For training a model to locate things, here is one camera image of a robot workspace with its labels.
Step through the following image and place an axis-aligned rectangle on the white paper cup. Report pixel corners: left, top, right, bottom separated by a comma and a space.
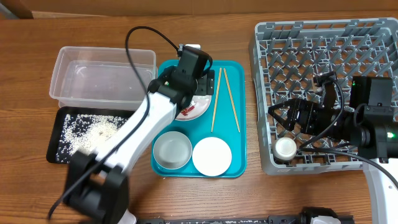
272, 137, 297, 161

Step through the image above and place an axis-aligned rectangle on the grey bowl with rice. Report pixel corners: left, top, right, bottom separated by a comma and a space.
152, 131, 193, 170

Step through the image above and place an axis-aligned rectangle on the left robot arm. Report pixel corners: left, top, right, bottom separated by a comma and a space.
59, 44, 214, 223

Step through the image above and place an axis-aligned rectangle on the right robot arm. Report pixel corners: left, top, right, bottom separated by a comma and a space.
268, 72, 397, 223

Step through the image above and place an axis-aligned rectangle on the grey dishwasher rack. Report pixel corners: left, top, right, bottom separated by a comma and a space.
249, 18, 397, 175

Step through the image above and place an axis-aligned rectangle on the white round plate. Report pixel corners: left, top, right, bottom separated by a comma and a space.
176, 95, 212, 121

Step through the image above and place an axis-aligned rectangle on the left wooden chopstick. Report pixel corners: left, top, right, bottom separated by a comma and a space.
211, 67, 222, 132

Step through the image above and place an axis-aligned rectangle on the wooden chopstick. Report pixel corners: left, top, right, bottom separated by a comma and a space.
211, 67, 222, 132
223, 68, 241, 133

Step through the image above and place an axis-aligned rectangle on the right wooden chopstick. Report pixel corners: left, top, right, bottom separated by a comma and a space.
223, 68, 241, 133

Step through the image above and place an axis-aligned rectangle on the red snack wrapper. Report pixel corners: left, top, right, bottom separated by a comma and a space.
180, 105, 195, 116

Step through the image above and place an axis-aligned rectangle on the teal serving tray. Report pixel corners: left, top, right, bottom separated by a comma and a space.
160, 60, 247, 178

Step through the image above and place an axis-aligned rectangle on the white empty bowl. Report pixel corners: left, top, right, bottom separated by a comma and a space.
192, 137, 232, 177

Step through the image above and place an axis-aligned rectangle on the clear plastic bin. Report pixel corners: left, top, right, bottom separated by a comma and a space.
49, 46, 145, 111

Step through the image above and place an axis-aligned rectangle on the spilled white rice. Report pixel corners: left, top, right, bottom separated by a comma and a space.
55, 114, 127, 164

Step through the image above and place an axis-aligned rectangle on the black plastic tray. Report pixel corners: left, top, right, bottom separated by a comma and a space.
46, 106, 134, 164

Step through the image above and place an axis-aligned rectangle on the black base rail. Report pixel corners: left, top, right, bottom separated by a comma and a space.
137, 207, 355, 224

